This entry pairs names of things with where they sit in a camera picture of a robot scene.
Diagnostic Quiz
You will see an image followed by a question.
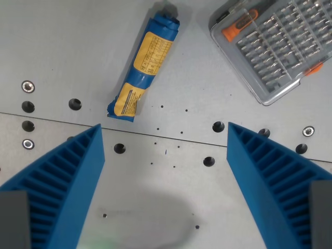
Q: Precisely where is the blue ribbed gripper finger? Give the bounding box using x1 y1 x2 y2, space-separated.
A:
0 123 106 249
226 122 332 249

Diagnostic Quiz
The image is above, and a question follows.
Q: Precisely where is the blue and yellow rolled bag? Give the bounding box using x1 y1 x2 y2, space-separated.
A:
106 14 181 123

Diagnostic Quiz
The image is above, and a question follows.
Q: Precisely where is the clear screwdriver bit set case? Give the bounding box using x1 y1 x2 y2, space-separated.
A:
208 0 332 106

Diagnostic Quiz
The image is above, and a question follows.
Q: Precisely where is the orange and black screwdriver handle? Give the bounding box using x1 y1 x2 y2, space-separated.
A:
221 8 259 42

